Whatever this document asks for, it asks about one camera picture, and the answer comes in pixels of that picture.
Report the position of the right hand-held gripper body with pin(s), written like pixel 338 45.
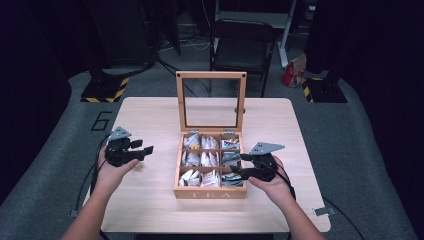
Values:
pixel 266 168

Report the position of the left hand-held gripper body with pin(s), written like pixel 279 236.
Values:
pixel 118 151

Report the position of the assorted tea bag packets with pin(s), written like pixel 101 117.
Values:
pixel 208 160

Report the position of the wooden tea box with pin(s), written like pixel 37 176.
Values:
pixel 210 193

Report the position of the person's right hand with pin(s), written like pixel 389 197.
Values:
pixel 278 190

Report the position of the person's left hand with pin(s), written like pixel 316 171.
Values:
pixel 110 178

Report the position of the black table grommet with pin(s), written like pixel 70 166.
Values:
pixel 237 110

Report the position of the striped black stand base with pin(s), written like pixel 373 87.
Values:
pixel 105 90
pixel 325 91

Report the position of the grey tape strip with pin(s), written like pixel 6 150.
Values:
pixel 73 213
pixel 324 211

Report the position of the red paper bag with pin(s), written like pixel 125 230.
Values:
pixel 291 75

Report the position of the black equipment cabinet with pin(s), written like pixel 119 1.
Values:
pixel 123 33

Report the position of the black folding chair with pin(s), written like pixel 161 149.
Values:
pixel 241 43

